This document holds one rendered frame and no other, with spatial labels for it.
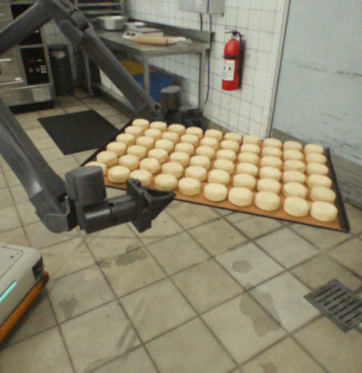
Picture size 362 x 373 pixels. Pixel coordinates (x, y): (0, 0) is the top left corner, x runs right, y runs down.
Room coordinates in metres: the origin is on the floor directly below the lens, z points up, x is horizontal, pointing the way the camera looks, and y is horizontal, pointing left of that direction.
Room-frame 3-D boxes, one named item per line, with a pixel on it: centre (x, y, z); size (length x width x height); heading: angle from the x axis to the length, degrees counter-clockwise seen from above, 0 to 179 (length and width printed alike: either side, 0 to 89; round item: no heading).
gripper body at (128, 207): (0.59, 0.11, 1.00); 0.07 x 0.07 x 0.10; 30
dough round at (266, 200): (0.62, -0.19, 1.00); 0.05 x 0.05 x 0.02
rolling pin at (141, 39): (3.60, 0.25, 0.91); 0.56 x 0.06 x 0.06; 60
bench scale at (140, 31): (3.97, 0.37, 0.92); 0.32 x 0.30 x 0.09; 128
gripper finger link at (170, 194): (0.62, 0.05, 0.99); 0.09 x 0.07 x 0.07; 120
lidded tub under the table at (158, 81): (3.97, 0.34, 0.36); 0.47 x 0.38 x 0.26; 123
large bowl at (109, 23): (4.69, 0.79, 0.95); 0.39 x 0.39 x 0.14
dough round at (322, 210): (0.60, -0.30, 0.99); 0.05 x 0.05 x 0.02
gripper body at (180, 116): (1.10, -0.03, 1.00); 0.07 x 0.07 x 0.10; 30
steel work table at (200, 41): (4.23, 0.49, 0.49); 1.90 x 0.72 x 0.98; 31
